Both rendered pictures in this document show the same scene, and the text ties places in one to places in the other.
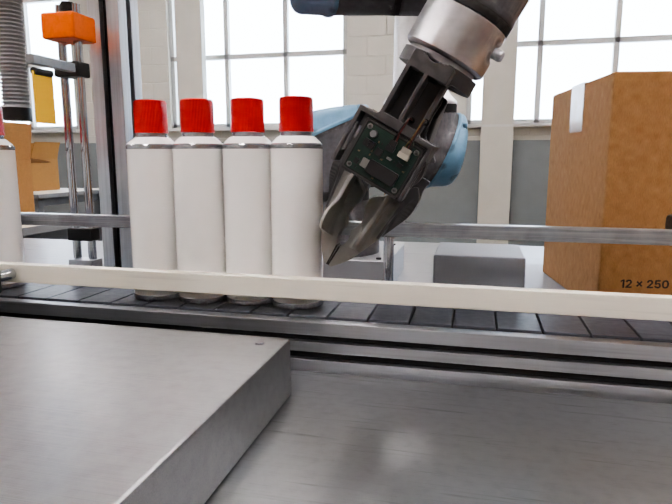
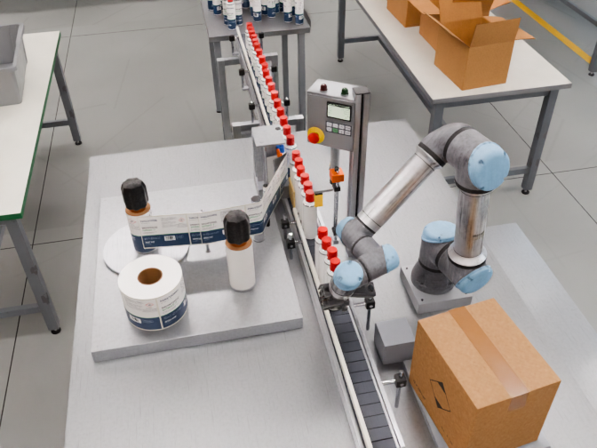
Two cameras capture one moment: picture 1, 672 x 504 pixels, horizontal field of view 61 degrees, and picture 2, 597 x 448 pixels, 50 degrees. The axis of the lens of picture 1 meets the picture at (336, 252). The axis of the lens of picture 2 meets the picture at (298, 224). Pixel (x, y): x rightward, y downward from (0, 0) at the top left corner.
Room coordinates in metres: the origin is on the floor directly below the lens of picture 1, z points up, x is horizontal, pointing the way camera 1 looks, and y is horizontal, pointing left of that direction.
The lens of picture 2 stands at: (-0.12, -1.22, 2.43)
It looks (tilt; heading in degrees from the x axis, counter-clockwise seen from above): 40 degrees down; 66
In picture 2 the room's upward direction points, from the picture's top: 1 degrees counter-clockwise
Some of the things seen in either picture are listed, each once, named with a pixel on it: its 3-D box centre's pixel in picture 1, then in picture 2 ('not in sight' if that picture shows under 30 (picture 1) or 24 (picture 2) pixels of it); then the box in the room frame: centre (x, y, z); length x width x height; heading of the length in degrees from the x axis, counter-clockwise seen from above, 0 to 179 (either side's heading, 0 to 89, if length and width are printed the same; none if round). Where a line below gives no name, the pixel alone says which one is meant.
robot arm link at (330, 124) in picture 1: (337, 148); (440, 244); (0.94, 0.00, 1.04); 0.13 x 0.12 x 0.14; 91
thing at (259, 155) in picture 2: not in sight; (270, 163); (0.64, 0.71, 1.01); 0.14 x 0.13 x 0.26; 76
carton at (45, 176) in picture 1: (23, 166); not in sight; (4.46, 2.41, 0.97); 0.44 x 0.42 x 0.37; 163
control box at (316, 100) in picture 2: not in sight; (336, 116); (0.74, 0.36, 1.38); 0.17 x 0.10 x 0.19; 131
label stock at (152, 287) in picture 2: not in sight; (154, 292); (0.04, 0.29, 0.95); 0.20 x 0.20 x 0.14
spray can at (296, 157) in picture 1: (297, 203); (334, 284); (0.57, 0.04, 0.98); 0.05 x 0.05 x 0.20
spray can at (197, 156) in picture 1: (200, 201); (326, 262); (0.59, 0.14, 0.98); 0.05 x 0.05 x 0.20
